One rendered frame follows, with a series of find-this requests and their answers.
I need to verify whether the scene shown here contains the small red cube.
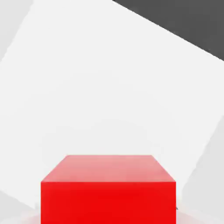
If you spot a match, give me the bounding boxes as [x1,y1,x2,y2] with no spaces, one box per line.
[40,154,177,224]

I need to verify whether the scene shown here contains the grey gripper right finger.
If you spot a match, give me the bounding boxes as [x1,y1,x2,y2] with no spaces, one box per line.
[175,206,202,224]

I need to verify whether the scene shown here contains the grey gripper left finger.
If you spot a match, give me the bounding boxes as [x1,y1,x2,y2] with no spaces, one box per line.
[21,202,42,224]

